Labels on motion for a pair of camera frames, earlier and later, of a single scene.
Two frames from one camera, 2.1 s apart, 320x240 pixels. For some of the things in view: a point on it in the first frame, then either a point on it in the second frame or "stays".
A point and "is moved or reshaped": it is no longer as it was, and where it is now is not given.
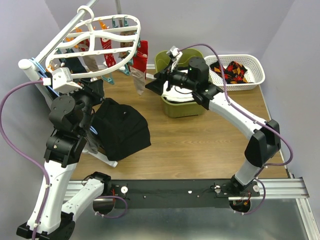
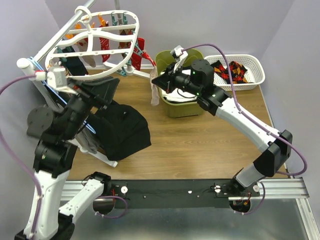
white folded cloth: [177, 93] stays
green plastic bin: [173, 108] stays
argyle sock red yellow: [216, 66] stays
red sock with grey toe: [139, 68] is moved or reshaped
